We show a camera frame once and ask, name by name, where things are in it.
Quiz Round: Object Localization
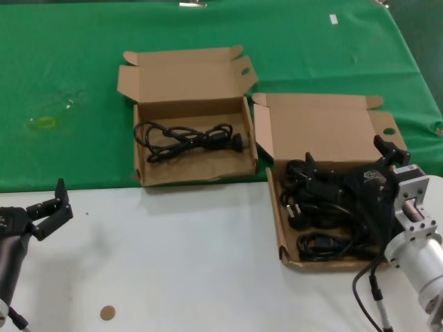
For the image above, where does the cardboard box with oval hole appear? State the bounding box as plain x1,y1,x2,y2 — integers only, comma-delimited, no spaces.
116,44,260,188

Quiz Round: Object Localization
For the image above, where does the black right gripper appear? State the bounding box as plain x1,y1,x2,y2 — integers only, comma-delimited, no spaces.
303,134,411,248

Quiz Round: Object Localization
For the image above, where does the clear plastic bag yellow print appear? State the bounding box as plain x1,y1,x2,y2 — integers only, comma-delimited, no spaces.
26,88,87,135

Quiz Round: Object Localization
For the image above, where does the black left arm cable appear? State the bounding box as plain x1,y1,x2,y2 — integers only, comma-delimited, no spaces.
7,306,32,332

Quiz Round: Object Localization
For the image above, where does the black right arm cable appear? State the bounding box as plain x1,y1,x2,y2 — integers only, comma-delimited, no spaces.
352,248,394,332

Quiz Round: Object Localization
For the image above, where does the cardboard box with round hole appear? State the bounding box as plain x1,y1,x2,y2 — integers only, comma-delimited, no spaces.
251,92,408,271

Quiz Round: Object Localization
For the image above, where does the green tablecloth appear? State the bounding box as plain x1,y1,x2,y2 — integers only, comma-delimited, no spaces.
0,0,443,193

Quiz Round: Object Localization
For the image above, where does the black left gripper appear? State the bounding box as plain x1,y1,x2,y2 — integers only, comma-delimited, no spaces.
0,178,75,242

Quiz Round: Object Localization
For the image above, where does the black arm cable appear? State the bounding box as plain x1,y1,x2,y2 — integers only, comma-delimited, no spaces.
352,248,394,332
7,306,32,332

